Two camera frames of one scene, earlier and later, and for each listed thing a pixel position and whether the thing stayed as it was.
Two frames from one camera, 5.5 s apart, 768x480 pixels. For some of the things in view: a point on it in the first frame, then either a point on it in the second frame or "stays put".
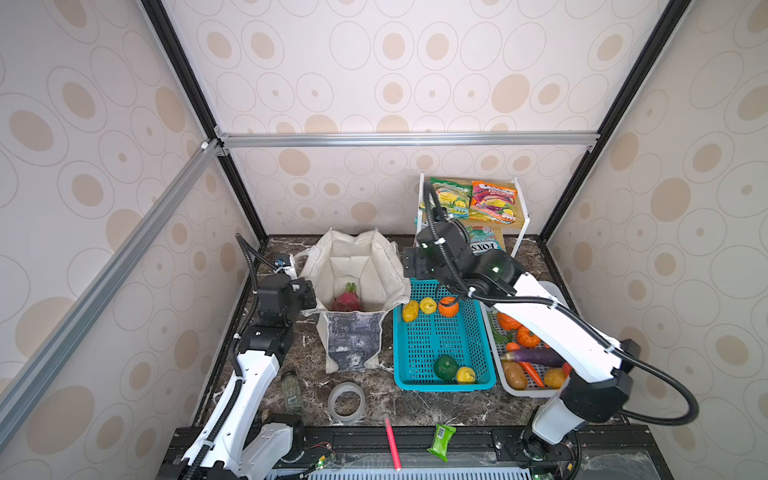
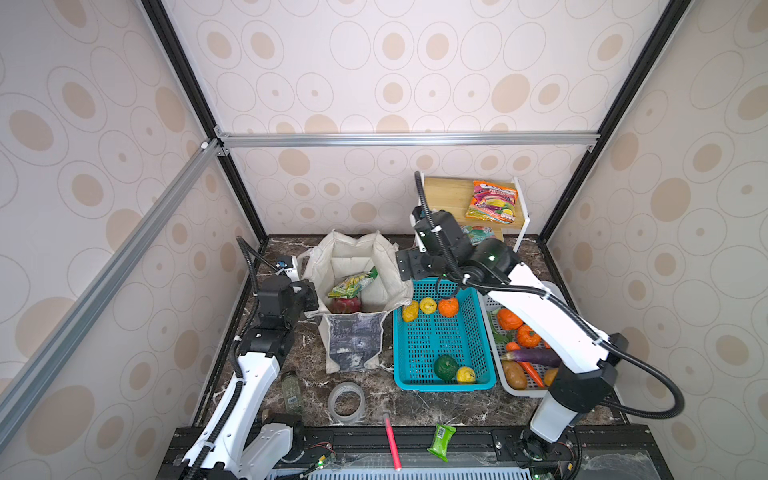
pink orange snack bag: x=492 y=203 stays put
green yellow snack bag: x=455 y=198 to x=350 y=287
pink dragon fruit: x=347 y=301 stays put
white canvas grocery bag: x=371 y=262 stays put
